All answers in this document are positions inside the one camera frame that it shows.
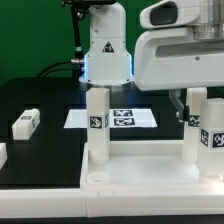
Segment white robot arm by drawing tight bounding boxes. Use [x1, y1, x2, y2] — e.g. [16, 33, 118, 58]
[80, 0, 224, 121]

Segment white marker sheet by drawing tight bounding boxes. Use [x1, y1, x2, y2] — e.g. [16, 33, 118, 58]
[64, 108, 157, 129]

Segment white left barrier block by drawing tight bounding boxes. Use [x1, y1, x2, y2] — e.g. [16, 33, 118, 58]
[0, 143, 8, 170]

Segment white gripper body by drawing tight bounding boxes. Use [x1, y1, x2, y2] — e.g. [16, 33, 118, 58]
[134, 27, 224, 91]

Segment white desk top tray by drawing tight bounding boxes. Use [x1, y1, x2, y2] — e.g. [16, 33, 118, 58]
[80, 140, 224, 192]

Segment white front barrier rail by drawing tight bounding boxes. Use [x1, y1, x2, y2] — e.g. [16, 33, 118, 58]
[0, 184, 224, 219]

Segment black cables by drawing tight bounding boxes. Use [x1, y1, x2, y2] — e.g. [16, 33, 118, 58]
[36, 59, 84, 78]

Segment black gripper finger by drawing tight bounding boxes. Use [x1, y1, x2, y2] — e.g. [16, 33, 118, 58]
[169, 89, 190, 122]

